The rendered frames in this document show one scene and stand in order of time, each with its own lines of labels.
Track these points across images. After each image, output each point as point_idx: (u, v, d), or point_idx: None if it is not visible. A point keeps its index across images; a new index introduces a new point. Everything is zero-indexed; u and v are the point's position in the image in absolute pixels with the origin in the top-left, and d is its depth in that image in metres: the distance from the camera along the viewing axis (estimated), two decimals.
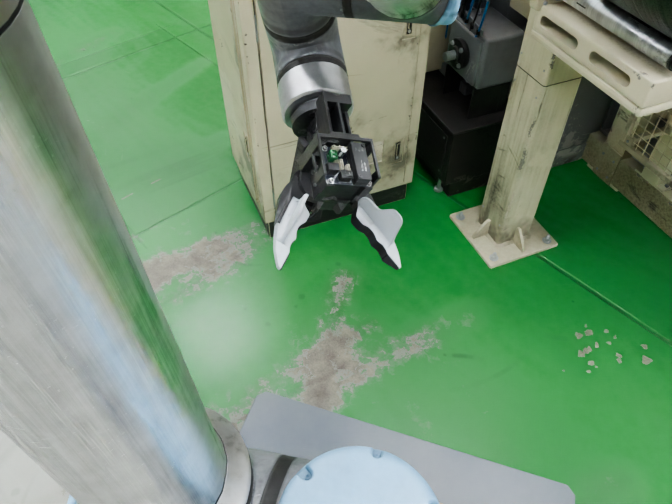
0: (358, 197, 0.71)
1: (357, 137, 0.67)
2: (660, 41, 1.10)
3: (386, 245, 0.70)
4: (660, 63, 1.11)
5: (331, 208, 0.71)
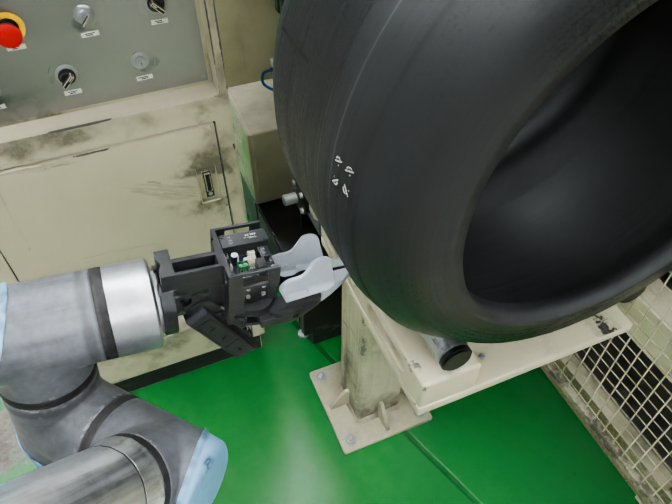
0: None
1: (215, 241, 0.58)
2: None
3: None
4: None
5: None
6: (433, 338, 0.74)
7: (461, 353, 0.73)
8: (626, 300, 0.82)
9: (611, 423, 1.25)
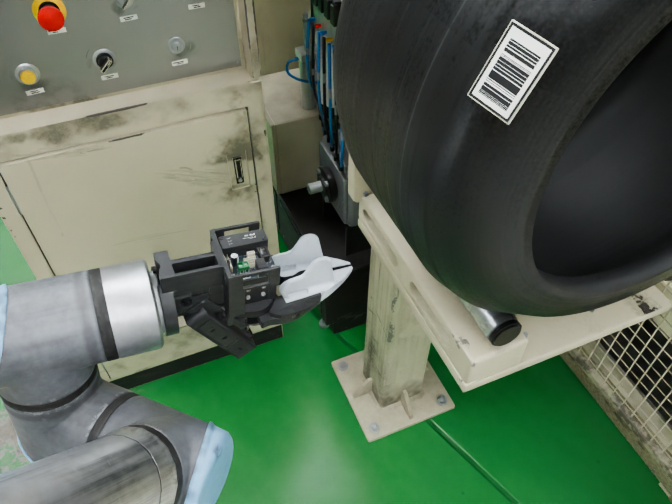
0: None
1: (214, 242, 0.58)
2: None
3: None
4: (501, 311, 0.74)
5: None
6: None
7: (497, 341, 0.74)
8: None
9: (640, 408, 1.26)
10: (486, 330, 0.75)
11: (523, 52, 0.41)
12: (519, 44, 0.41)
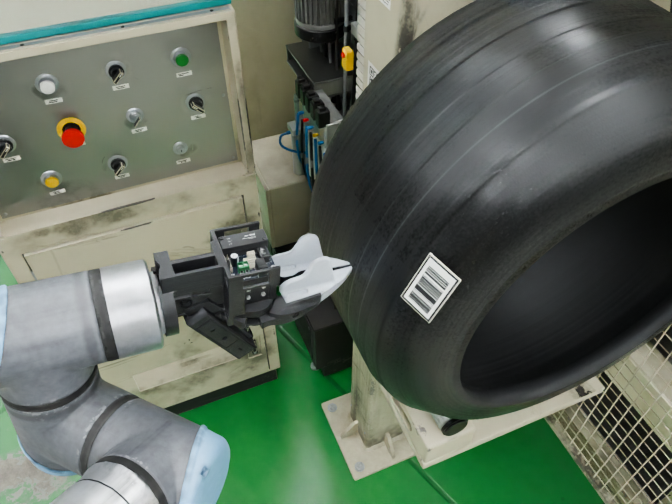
0: None
1: (214, 242, 0.58)
2: None
3: None
4: None
5: None
6: None
7: (447, 433, 0.90)
8: None
9: (593, 459, 1.42)
10: (438, 424, 0.90)
11: (437, 277, 0.56)
12: (434, 271, 0.56)
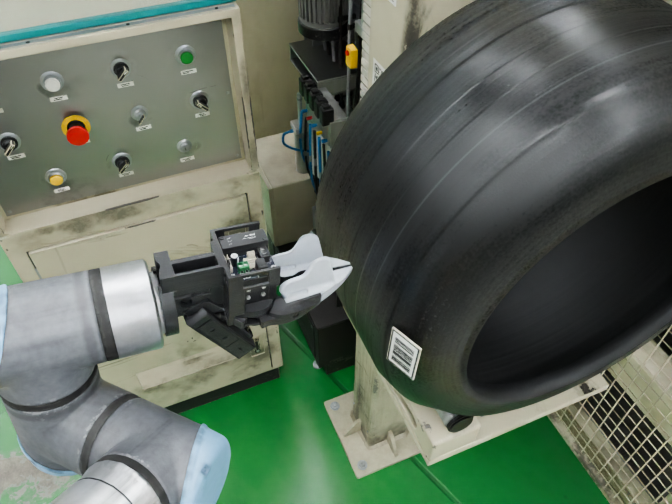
0: None
1: (214, 242, 0.58)
2: None
3: None
4: (444, 412, 0.90)
5: None
6: None
7: (457, 431, 0.91)
8: None
9: (596, 457, 1.42)
10: (446, 424, 0.92)
11: (404, 346, 0.63)
12: (401, 341, 0.63)
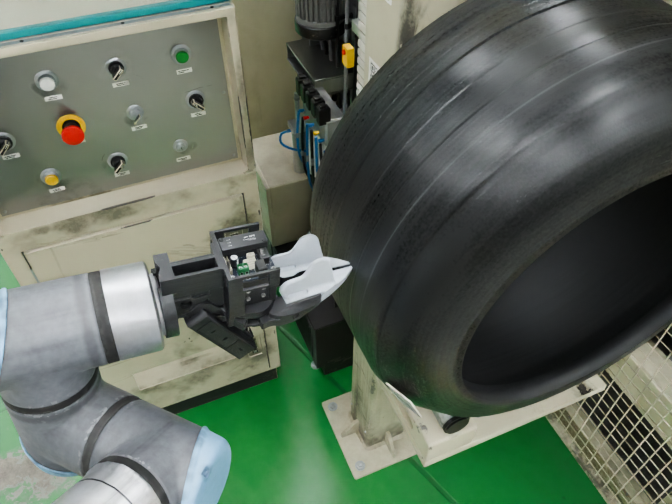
0: None
1: (214, 244, 0.58)
2: None
3: None
4: (437, 419, 0.91)
5: None
6: None
7: (460, 429, 0.91)
8: None
9: (594, 458, 1.41)
10: None
11: (400, 397, 0.72)
12: (396, 393, 0.72)
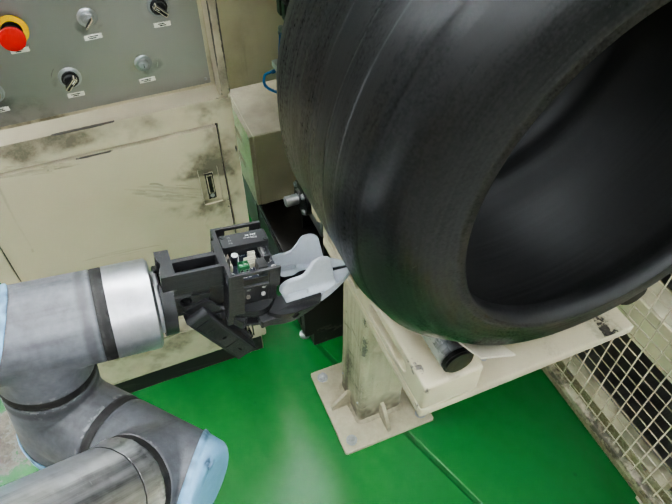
0: None
1: (215, 242, 0.58)
2: None
3: None
4: None
5: None
6: (434, 342, 0.75)
7: (462, 356, 0.73)
8: (627, 302, 0.82)
9: (612, 424, 1.26)
10: None
11: (477, 350, 0.71)
12: (472, 348, 0.72)
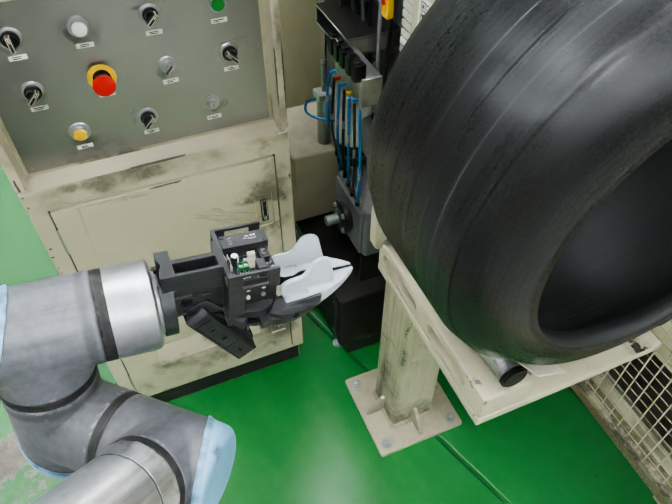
0: None
1: (214, 242, 0.58)
2: None
3: None
4: None
5: None
6: (494, 359, 0.86)
7: (519, 373, 0.84)
8: (658, 324, 0.93)
9: (634, 429, 1.37)
10: None
11: (534, 368, 0.83)
12: (529, 367, 0.83)
